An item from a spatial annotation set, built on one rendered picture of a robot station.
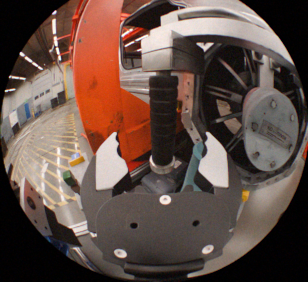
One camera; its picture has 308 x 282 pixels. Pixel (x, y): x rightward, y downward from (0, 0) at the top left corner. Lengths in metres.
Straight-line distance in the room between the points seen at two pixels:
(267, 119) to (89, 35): 0.46
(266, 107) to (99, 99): 0.40
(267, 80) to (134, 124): 0.52
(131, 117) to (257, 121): 0.43
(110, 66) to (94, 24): 0.20
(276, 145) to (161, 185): 0.52
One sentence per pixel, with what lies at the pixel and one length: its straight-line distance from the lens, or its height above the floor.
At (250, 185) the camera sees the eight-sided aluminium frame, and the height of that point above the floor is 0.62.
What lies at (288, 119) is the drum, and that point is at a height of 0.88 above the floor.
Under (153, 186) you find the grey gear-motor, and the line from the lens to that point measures 0.57.
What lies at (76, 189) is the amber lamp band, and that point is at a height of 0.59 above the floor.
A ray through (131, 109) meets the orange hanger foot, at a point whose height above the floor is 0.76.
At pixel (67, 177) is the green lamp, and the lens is 0.39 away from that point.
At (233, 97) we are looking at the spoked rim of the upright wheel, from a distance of 0.41.
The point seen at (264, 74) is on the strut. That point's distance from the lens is 0.32.
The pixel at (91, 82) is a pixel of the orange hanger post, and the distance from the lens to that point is 0.35.
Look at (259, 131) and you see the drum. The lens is 0.17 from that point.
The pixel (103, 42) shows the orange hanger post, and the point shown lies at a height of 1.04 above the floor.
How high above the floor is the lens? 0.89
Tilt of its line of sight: 29 degrees down
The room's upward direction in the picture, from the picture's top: 1 degrees counter-clockwise
